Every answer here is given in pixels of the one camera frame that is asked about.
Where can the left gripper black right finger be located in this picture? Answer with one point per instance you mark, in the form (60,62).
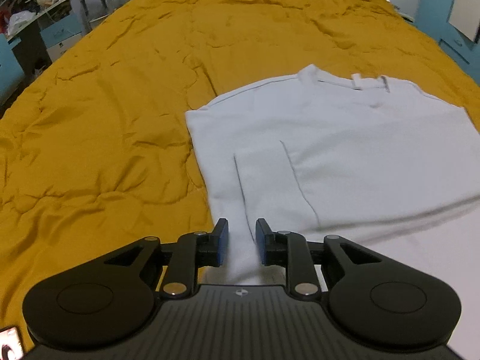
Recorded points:
(309,262)

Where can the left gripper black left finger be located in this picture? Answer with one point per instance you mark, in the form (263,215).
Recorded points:
(171,269)

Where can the white t-shirt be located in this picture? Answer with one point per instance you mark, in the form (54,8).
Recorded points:
(375,160)

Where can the mustard yellow bed quilt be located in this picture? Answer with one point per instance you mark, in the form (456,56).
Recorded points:
(95,153)

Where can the white blue desk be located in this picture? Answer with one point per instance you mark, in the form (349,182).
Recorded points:
(32,38)

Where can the blue white wardrobe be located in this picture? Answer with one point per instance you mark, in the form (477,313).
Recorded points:
(432,18)

